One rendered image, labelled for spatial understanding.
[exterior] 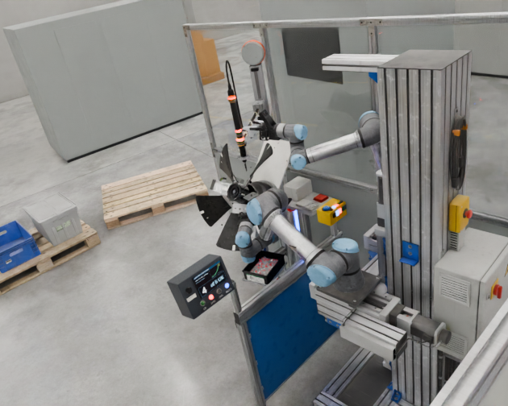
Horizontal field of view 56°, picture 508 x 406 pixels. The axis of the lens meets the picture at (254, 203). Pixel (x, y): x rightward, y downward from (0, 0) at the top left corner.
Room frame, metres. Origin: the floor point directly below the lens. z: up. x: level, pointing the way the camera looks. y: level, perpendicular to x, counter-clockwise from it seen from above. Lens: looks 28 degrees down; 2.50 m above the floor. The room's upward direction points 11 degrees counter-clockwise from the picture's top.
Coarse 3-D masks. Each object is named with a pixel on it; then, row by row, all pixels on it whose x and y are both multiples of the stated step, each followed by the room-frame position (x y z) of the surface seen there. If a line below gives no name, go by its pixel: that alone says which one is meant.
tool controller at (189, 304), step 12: (192, 264) 1.88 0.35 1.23; (204, 264) 1.83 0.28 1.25; (216, 264) 1.84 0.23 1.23; (180, 276) 1.79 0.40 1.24; (192, 276) 1.76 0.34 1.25; (204, 276) 1.79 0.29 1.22; (216, 276) 1.81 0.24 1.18; (228, 276) 1.85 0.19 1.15; (180, 288) 1.71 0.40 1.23; (192, 288) 1.73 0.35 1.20; (216, 288) 1.79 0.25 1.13; (228, 288) 1.82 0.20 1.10; (180, 300) 1.73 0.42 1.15; (192, 300) 1.71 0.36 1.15; (216, 300) 1.76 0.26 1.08; (192, 312) 1.68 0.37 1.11
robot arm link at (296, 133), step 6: (288, 126) 2.30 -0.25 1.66; (294, 126) 2.27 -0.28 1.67; (300, 126) 2.26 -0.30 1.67; (288, 132) 2.28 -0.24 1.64; (294, 132) 2.25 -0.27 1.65; (300, 132) 2.24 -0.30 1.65; (306, 132) 2.27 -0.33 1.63; (288, 138) 2.30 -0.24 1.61; (294, 138) 2.26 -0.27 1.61; (300, 138) 2.24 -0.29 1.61
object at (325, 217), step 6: (324, 204) 2.48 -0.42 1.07; (330, 204) 2.46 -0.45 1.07; (342, 204) 2.44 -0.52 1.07; (318, 210) 2.42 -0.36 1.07; (324, 210) 2.40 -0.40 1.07; (336, 210) 2.40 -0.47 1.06; (318, 216) 2.43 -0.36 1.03; (324, 216) 2.39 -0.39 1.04; (330, 216) 2.36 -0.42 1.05; (336, 216) 2.39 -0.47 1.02; (342, 216) 2.43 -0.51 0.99; (324, 222) 2.39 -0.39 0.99; (330, 222) 2.36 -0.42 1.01
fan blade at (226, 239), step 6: (234, 216) 2.51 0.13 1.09; (228, 222) 2.50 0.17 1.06; (234, 222) 2.49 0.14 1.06; (228, 228) 2.47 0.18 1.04; (234, 228) 2.47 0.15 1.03; (222, 234) 2.46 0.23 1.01; (228, 234) 2.45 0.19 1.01; (234, 234) 2.44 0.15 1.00; (222, 240) 2.44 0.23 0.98; (228, 240) 2.43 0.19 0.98; (234, 240) 2.42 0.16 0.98; (222, 246) 2.42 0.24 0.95; (228, 246) 2.41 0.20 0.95
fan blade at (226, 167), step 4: (224, 148) 2.86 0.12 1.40; (224, 152) 2.85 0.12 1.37; (220, 156) 2.92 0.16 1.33; (224, 156) 2.84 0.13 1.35; (228, 156) 2.78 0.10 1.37; (220, 160) 2.92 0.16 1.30; (224, 160) 2.84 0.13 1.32; (228, 160) 2.77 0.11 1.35; (220, 164) 2.92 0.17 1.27; (224, 164) 2.85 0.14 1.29; (228, 164) 2.77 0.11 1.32; (224, 168) 2.86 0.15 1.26; (228, 168) 2.77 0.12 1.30; (228, 172) 2.79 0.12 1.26; (232, 172) 2.71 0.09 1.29; (228, 176) 2.82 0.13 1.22; (232, 176) 2.70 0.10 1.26; (232, 180) 2.74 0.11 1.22
